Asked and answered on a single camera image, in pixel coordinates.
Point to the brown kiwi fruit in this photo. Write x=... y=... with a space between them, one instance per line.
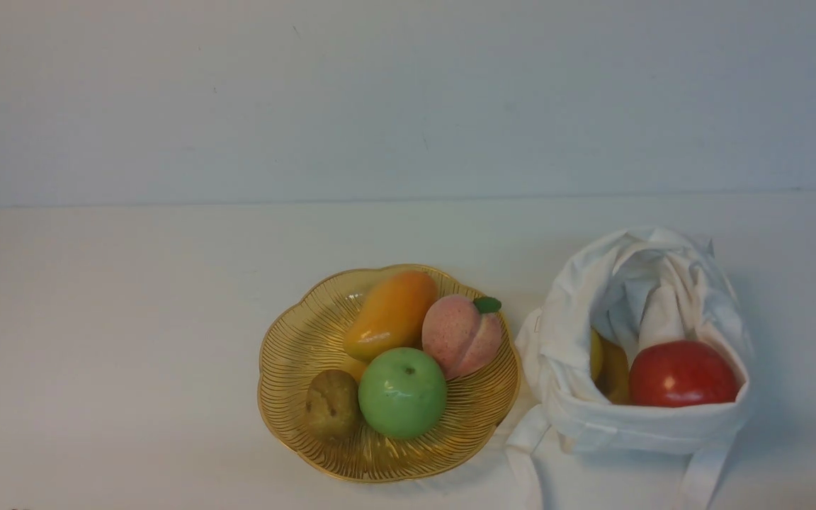
x=332 y=411

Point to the yellow fruit in bag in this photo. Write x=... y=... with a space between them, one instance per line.
x=609 y=369

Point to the green apple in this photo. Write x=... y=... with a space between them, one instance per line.
x=403 y=393

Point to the red apple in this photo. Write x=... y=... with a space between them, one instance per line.
x=681 y=373

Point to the pink peach with leaf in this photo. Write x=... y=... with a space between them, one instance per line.
x=462 y=334

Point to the white cloth bag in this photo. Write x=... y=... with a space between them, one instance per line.
x=637 y=287

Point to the orange yellow mango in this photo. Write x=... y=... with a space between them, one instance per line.
x=391 y=316

